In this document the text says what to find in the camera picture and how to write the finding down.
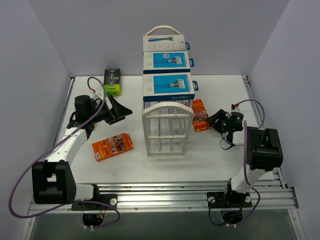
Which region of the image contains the orange razor box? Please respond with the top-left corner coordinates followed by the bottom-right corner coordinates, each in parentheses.
top-left (92, 133), bottom-right (134, 162)
top-left (191, 99), bottom-right (211, 132)

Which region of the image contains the blue Harry's razor box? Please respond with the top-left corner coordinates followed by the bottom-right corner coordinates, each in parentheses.
top-left (143, 51), bottom-right (195, 74)
top-left (142, 72), bottom-right (199, 103)

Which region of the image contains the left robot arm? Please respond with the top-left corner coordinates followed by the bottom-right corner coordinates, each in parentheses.
top-left (31, 95), bottom-right (133, 210)

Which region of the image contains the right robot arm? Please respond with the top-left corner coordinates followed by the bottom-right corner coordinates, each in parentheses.
top-left (205, 107), bottom-right (283, 209)

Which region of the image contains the white and chrome shelf rack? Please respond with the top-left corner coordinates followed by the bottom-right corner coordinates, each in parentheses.
top-left (142, 25), bottom-right (194, 157)

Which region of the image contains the green black razor box front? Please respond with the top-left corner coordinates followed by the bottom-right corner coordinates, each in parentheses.
top-left (91, 123), bottom-right (96, 131)

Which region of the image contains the green black razor box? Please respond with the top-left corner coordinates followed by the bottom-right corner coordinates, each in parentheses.
top-left (91, 123), bottom-right (96, 131)
top-left (103, 68), bottom-right (121, 97)

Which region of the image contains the green black razor box rear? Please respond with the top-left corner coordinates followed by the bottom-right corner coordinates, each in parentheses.
top-left (103, 68), bottom-right (121, 97)

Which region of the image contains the white Harry's razor box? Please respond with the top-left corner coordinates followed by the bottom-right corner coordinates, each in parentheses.
top-left (142, 34), bottom-right (191, 52)

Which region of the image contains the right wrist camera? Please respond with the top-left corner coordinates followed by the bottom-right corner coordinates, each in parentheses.
top-left (230, 104), bottom-right (241, 114)

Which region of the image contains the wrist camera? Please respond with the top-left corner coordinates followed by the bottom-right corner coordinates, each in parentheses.
top-left (91, 85), bottom-right (105, 101)
top-left (230, 104), bottom-right (241, 114)

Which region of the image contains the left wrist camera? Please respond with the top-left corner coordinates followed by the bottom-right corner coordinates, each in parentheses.
top-left (91, 85), bottom-right (105, 101)

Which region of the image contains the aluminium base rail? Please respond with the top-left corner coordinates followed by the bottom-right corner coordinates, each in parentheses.
top-left (26, 181), bottom-right (300, 215)

